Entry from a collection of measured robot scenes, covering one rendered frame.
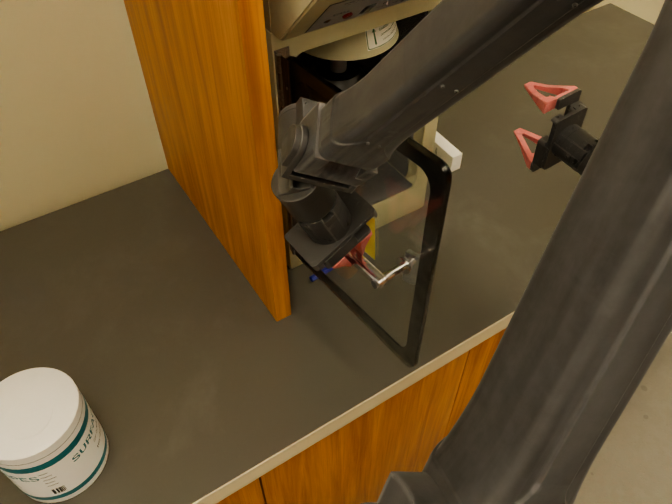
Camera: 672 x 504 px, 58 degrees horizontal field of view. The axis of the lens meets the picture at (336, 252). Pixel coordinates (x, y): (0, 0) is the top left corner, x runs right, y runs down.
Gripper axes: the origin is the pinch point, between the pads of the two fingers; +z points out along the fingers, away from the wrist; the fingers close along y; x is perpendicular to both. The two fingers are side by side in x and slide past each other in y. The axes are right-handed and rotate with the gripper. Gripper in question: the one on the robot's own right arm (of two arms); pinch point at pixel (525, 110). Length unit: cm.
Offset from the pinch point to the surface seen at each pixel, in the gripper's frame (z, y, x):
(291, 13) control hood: 5.7, 28.7, 38.2
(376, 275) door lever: -16.4, 4.1, 41.6
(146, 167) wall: 53, -24, 55
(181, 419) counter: -7, -21, 72
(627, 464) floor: -42, -123, -32
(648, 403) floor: -32, -125, -55
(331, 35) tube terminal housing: 11.5, 19.6, 29.7
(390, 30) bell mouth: 14.7, 14.2, 17.4
